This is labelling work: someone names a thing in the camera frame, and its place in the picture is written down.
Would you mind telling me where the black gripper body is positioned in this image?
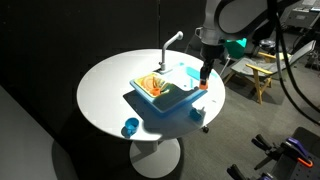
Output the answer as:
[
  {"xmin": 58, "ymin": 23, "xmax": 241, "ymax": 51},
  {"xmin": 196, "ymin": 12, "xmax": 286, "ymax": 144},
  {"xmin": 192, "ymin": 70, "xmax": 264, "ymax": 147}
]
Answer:
[{"xmin": 201, "ymin": 44, "xmax": 224, "ymax": 68}]

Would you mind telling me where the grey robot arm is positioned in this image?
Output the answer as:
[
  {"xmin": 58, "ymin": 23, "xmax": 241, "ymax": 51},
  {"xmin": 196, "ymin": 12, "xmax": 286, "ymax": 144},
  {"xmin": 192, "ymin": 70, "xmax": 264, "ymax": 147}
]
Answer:
[{"xmin": 195, "ymin": 0, "xmax": 298, "ymax": 84}]

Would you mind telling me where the small blue toy cup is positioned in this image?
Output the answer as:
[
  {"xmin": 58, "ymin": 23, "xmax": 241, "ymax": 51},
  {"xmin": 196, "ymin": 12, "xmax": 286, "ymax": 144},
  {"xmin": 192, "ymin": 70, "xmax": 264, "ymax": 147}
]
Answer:
[{"xmin": 189, "ymin": 108, "xmax": 205, "ymax": 121}]

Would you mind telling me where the blue toy sink unit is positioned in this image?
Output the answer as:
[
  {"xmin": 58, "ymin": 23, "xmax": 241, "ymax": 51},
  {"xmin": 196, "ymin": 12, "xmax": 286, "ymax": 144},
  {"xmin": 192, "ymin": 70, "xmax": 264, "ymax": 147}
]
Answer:
[{"xmin": 130, "ymin": 63, "xmax": 207, "ymax": 115}]

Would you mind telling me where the grey office chair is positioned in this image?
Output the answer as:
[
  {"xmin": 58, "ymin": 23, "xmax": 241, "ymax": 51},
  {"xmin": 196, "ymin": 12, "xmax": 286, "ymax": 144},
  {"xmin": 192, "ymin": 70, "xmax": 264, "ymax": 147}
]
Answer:
[{"xmin": 184, "ymin": 33, "xmax": 239, "ymax": 78}]

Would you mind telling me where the grey toy faucet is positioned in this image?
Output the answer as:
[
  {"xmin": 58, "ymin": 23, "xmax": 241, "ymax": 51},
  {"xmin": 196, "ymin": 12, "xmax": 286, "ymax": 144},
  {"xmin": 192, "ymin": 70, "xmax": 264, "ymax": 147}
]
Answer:
[{"xmin": 158, "ymin": 31, "xmax": 183, "ymax": 74}]

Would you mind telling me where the yellow dish drying rack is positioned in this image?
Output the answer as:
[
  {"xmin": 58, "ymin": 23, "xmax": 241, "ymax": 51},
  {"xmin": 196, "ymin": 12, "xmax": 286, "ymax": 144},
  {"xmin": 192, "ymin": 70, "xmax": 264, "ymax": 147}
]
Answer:
[{"xmin": 133, "ymin": 72, "xmax": 171, "ymax": 98}]

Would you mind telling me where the small orange toy bowl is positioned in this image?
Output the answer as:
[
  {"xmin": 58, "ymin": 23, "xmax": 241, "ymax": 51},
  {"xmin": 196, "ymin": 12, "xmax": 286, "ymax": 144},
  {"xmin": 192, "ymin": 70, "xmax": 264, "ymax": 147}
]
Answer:
[{"xmin": 150, "ymin": 88, "xmax": 161, "ymax": 96}]

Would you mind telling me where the wooden grey lounge chair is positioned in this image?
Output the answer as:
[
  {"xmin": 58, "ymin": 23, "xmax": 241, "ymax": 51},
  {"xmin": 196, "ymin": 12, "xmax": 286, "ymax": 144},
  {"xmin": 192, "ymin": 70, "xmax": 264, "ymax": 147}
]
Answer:
[{"xmin": 224, "ymin": 40, "xmax": 316, "ymax": 104}]

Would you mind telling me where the orange toy plate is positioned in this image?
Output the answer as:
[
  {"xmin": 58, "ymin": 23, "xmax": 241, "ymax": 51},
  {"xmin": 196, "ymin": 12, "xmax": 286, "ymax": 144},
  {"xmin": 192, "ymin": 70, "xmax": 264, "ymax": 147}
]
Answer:
[{"xmin": 141, "ymin": 76, "xmax": 154, "ymax": 90}]

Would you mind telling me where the blue plastic mug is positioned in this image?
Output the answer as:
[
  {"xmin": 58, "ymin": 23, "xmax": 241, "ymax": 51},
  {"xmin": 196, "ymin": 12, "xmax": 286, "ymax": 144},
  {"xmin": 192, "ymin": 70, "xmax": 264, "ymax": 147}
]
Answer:
[{"xmin": 125, "ymin": 118, "xmax": 139, "ymax": 136}]

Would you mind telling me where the purple orange clamp tool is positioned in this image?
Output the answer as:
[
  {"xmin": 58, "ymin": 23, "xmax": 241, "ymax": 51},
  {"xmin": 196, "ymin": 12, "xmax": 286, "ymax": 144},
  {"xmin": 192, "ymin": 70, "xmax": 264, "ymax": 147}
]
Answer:
[{"xmin": 281, "ymin": 137, "xmax": 313, "ymax": 168}]

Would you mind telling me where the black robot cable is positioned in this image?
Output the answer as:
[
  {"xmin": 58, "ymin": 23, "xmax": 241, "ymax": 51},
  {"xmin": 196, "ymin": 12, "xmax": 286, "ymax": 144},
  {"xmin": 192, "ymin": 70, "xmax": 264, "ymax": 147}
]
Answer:
[{"xmin": 266, "ymin": 0, "xmax": 320, "ymax": 127}]

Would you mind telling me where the round white pedestal table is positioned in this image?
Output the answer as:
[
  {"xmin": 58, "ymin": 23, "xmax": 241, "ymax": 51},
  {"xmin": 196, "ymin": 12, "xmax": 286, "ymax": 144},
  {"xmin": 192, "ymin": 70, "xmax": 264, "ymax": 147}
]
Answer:
[{"xmin": 77, "ymin": 49, "xmax": 225, "ymax": 178}]

